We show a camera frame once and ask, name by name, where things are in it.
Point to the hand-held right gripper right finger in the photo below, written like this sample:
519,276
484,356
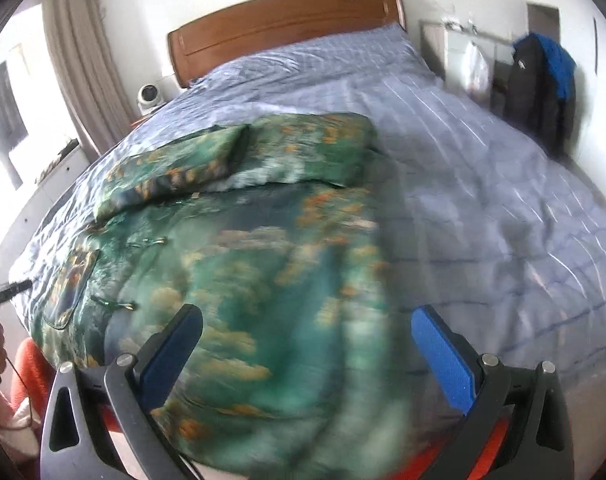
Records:
445,360

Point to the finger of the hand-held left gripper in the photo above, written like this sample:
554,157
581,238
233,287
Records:
13,289

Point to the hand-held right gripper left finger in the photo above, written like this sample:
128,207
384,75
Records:
172,357

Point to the green printed padded jacket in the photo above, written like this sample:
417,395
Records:
243,240

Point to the orange fleece garment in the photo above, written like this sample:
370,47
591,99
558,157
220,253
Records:
33,375

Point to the white window seat cabinet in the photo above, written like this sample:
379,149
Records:
48,200

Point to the cushion on window seat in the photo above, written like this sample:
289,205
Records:
58,157

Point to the window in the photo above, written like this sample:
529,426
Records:
5,115

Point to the bed with blue checked quilt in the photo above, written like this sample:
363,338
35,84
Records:
483,185

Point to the beige curtain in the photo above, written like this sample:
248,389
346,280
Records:
90,70

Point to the small white fan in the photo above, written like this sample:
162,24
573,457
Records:
149,97

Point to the black jacket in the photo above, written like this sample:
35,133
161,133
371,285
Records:
530,100

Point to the white plastic bag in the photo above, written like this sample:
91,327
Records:
475,67

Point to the blue cloth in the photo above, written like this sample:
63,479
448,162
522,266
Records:
558,70

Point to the grey desk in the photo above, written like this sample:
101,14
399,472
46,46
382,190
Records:
455,45

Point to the white wardrobe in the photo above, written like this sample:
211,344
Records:
598,60

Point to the wooden headboard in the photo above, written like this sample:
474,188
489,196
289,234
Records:
283,25

